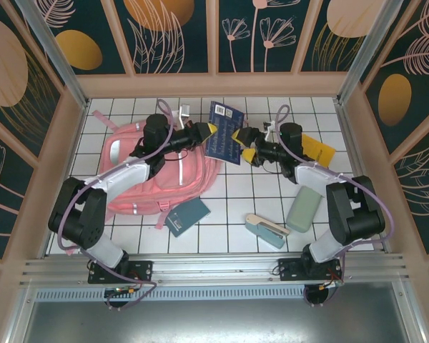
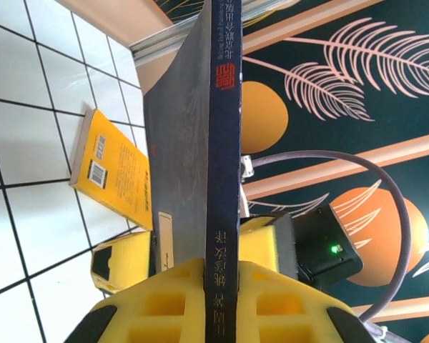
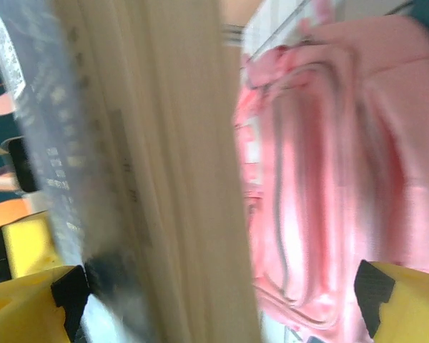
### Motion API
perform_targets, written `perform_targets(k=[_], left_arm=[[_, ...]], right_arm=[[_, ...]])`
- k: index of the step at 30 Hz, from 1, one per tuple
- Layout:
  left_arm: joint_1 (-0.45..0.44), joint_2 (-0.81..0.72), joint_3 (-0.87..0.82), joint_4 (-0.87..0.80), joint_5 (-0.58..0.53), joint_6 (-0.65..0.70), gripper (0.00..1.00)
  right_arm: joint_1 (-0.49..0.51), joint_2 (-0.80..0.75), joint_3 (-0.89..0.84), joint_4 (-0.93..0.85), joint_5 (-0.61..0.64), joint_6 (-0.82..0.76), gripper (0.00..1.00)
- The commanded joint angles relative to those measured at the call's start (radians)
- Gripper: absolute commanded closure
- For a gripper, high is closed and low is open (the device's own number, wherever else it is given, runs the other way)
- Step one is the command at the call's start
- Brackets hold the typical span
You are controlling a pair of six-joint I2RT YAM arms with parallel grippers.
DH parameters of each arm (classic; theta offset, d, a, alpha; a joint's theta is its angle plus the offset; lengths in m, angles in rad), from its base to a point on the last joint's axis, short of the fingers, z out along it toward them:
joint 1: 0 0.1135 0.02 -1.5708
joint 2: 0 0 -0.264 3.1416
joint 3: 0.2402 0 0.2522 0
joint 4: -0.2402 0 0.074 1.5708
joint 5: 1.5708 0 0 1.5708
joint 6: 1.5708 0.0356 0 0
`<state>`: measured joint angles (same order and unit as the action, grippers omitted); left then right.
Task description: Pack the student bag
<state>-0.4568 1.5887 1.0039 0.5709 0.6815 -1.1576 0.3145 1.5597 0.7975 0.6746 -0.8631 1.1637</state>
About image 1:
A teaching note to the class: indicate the navy book with gold text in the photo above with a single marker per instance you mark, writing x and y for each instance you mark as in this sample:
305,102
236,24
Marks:
223,135

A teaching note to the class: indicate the pink backpack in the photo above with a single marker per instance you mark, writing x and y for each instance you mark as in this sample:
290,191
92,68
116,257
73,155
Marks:
164,186

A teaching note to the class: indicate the yellow notebook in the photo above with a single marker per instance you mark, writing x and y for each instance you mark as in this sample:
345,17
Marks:
320,150

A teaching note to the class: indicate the pale green pencil case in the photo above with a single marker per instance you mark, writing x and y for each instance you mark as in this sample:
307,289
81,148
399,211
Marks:
304,209

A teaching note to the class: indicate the teal beige stapler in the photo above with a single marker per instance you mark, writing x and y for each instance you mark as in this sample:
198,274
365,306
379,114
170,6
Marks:
268,232

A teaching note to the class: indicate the teal notebook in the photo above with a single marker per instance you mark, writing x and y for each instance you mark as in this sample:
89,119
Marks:
187,218

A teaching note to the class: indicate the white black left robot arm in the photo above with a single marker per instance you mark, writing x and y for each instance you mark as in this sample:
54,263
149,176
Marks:
75,214

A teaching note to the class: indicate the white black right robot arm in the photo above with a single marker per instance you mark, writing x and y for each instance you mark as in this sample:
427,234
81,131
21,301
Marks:
357,214

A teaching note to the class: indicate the steel sheet panel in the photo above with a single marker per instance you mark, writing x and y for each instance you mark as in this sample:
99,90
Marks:
218,321

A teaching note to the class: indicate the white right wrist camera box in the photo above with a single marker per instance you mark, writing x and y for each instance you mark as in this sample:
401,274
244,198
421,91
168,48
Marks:
269,129

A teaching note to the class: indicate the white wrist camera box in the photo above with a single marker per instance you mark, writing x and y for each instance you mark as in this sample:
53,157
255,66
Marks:
183,114
269,129

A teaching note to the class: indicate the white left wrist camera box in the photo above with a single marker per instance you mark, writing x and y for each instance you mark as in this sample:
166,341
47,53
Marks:
183,114

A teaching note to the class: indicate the aluminium side rail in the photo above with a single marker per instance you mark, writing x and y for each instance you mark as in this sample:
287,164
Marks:
350,143

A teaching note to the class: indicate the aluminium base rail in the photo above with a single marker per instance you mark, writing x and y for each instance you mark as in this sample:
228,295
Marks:
218,268

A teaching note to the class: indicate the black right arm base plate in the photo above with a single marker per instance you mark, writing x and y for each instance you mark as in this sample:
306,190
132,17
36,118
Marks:
289,271

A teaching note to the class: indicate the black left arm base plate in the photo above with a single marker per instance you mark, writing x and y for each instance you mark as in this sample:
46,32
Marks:
143,271

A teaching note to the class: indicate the aluminium frame post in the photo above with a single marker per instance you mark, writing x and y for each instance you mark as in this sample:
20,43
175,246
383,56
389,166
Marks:
368,46
57,60

